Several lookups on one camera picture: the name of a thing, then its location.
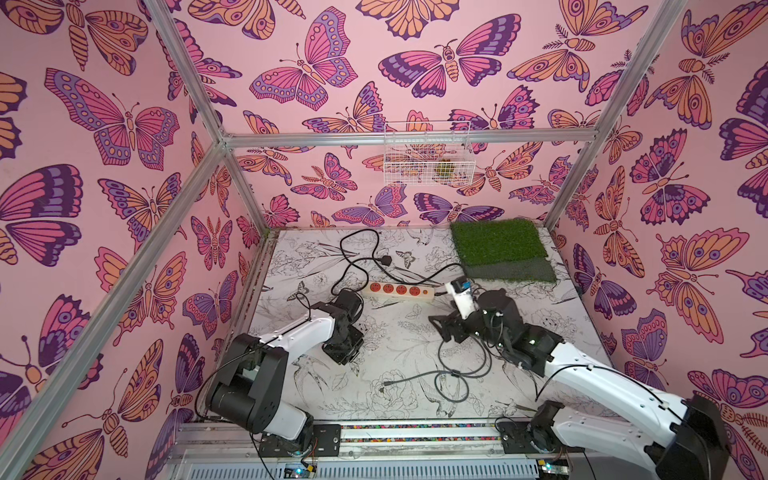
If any white wire basket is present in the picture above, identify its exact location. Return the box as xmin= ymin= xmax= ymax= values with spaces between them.
xmin=381 ymin=128 xmax=476 ymax=188

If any green artificial grass mat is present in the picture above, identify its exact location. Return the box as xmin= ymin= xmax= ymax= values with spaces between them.
xmin=451 ymin=218 xmax=557 ymax=283

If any aluminium front rail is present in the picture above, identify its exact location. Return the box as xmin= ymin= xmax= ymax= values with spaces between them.
xmin=160 ymin=418 xmax=655 ymax=479

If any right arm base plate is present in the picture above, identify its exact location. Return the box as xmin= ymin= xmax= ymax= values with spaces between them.
xmin=494 ymin=418 xmax=584 ymax=455

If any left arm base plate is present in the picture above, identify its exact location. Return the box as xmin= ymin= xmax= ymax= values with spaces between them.
xmin=259 ymin=424 xmax=342 ymax=459

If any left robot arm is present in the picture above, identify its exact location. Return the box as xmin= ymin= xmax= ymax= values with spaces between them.
xmin=204 ymin=289 xmax=364 ymax=451

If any green object in basket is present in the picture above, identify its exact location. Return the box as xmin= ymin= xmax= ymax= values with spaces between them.
xmin=434 ymin=160 xmax=455 ymax=182

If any white red power strip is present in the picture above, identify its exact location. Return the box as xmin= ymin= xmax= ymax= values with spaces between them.
xmin=361 ymin=282 xmax=435 ymax=302

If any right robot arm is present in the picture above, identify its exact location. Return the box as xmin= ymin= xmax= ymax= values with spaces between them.
xmin=429 ymin=289 xmax=731 ymax=479

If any black USB charging cable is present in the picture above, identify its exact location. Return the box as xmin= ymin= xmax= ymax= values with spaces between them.
xmin=382 ymin=335 xmax=494 ymax=404

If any black power strip cord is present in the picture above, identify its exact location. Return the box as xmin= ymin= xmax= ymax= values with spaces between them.
xmin=329 ymin=228 xmax=469 ymax=298

